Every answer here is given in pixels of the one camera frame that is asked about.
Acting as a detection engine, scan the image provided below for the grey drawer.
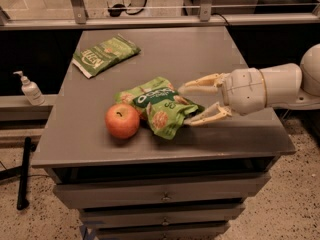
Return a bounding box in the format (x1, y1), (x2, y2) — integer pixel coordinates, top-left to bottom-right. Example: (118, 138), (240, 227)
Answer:
(96, 221), (230, 240)
(80, 203), (245, 228)
(54, 173), (270, 209)

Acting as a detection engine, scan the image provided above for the dark green snack bag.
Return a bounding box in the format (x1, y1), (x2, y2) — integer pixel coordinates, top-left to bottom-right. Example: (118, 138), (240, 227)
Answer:
(72, 34), (141, 79)

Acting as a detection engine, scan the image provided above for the black cable with plug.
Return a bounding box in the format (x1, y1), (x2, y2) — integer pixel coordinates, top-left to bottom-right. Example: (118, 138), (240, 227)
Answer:
(107, 0), (149, 18)

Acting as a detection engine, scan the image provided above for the bottom grey drawer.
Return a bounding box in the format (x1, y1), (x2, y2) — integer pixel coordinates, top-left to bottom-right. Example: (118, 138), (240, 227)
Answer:
(96, 221), (230, 240)

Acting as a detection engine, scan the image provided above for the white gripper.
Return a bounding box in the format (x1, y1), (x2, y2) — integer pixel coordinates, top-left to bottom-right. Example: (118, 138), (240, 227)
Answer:
(178, 68), (266, 126)

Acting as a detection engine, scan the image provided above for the red apple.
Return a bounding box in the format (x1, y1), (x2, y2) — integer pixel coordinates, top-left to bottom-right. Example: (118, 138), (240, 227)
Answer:
(105, 103), (140, 139)

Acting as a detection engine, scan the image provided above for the grey drawer cabinet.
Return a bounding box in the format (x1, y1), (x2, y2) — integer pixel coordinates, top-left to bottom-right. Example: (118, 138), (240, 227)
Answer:
(33, 27), (295, 240)

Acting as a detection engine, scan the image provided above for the black stand leg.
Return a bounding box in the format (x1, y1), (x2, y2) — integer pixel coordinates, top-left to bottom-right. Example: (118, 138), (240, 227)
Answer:
(17, 137), (31, 211)

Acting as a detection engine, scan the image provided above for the green rice chip bag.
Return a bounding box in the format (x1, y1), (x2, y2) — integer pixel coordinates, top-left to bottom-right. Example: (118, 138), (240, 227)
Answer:
(115, 77), (204, 140)

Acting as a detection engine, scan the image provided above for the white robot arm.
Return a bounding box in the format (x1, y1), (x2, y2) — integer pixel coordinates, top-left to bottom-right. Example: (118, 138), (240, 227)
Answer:
(178, 44), (320, 126)

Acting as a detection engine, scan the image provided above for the top grey drawer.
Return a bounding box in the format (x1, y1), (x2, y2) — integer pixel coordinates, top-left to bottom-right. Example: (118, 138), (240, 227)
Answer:
(54, 173), (270, 209)

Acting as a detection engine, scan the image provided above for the white pump bottle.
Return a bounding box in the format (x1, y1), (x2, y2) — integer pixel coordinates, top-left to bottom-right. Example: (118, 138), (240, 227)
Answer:
(15, 71), (45, 106)

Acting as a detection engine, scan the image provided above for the middle grey drawer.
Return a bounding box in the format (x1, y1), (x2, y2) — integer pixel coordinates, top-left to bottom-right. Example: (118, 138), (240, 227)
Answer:
(80, 203), (245, 228)

